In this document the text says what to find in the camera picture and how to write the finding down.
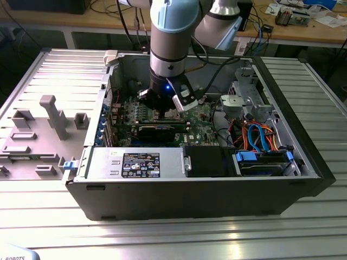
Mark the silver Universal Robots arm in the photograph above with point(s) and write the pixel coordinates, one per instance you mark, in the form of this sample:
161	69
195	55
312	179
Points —
168	40

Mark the CPU cooler heat sink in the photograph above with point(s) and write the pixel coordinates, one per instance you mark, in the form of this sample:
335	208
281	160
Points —
283	17

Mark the black round chassis speaker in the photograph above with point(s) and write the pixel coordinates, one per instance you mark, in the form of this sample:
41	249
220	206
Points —
132	84

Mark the black graphics card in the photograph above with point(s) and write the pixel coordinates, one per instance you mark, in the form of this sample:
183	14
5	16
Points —
155	134

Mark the coin cell battery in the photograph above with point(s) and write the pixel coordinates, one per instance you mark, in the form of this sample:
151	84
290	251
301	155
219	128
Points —
202	101

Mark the green motherboard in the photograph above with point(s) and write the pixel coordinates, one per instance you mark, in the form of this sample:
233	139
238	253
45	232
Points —
200	127

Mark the pale grey plastic block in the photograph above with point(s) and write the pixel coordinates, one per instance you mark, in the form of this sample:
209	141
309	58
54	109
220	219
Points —
111	58

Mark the silver metal drive cage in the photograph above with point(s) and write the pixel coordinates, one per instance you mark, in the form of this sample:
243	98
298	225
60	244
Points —
233	105

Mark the silver power supply unit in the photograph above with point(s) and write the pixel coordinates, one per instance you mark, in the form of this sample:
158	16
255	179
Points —
103	162

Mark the black open PC case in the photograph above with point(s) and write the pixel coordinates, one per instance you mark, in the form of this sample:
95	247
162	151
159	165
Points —
176	200

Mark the wooden desk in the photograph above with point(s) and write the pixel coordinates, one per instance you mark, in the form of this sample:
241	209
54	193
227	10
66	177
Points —
81	20

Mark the blue plastic latch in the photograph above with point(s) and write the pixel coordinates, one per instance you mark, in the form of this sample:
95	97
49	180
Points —
69	165

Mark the tall black box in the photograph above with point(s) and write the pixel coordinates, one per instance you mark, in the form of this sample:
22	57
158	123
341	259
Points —
247	21

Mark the grey parts rack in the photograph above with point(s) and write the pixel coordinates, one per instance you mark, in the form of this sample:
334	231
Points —
54	151

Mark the hard disk blue carrier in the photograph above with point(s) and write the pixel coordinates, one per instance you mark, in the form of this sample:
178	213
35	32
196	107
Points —
260	168

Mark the small black adapter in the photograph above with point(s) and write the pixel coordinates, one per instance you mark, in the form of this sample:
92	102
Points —
268	28

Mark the black equipment case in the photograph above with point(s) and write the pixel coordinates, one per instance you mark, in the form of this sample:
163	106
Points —
46	6

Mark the silver disk bay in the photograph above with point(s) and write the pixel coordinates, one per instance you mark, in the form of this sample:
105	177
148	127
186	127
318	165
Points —
296	168

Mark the grey metal component box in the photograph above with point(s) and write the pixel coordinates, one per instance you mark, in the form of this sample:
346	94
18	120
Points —
300	19

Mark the white paper sheet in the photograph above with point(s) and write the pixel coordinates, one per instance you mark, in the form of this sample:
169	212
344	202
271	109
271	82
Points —
329	21

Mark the pale blue teach pendant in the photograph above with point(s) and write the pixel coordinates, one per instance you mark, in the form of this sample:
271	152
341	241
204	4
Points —
16	254

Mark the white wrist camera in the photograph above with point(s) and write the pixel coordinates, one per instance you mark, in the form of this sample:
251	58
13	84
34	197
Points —
187	97

